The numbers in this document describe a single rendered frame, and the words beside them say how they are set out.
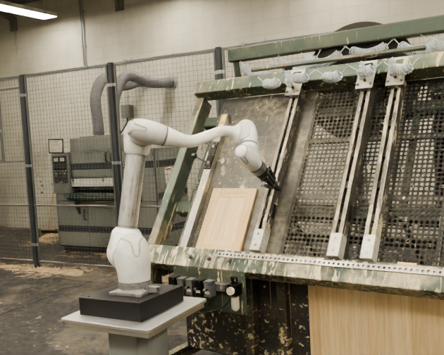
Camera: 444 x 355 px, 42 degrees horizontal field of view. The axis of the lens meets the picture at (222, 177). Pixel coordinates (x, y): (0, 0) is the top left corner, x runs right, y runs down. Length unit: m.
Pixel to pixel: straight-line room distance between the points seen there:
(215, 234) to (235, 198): 0.24
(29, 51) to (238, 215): 8.56
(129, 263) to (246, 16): 6.54
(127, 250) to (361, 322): 1.29
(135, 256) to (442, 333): 1.52
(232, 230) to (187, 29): 6.30
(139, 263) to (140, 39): 7.36
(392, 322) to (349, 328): 0.24
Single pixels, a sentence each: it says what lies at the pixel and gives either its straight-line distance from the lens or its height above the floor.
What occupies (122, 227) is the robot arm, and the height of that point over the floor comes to 1.12.
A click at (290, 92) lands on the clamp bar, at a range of 3.55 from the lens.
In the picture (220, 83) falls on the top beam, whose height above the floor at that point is 1.90.
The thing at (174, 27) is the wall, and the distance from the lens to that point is 9.46.
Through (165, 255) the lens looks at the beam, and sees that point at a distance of 3.49.
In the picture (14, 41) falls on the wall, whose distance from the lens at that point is 11.77.
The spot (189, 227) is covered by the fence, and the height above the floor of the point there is 1.01.
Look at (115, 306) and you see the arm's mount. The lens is 2.69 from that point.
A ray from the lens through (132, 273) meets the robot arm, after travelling 2.72.
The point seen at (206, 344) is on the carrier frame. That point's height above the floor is 0.24.
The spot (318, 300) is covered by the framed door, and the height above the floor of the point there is 0.62.
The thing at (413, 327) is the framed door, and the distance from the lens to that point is 3.10.
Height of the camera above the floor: 1.54
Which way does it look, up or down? 4 degrees down
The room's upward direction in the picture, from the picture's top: 3 degrees counter-clockwise
